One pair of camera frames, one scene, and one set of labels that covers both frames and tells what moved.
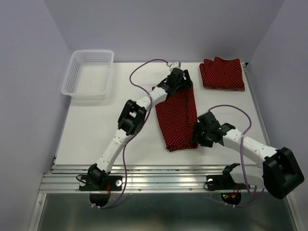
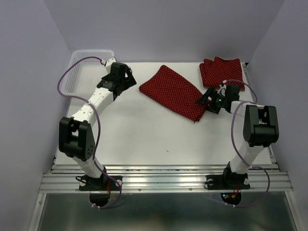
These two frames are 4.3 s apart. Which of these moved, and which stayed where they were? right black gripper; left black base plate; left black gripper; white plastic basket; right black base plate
Moved: right black gripper; left black gripper
Stayed: right black base plate; white plastic basket; left black base plate
